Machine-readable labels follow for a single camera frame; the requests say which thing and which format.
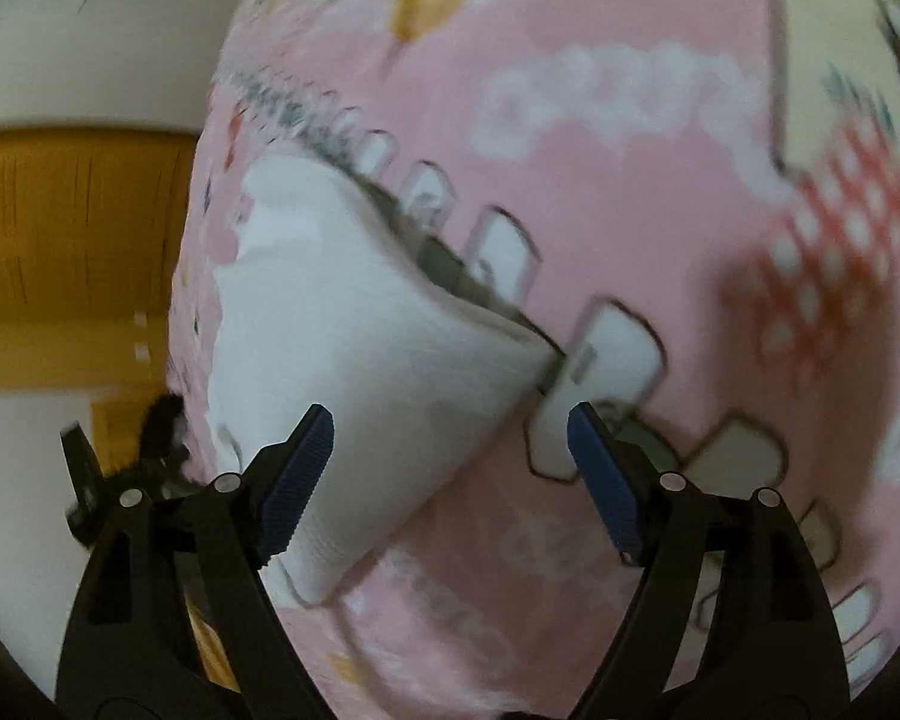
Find white zip hoodie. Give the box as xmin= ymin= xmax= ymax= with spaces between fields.
xmin=206 ymin=154 xmax=554 ymax=606

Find wooden headboard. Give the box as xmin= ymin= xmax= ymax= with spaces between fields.
xmin=0 ymin=127 xmax=205 ymax=392

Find pink patterned bed blanket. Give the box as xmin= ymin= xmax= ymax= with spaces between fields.
xmin=169 ymin=0 xmax=900 ymax=718

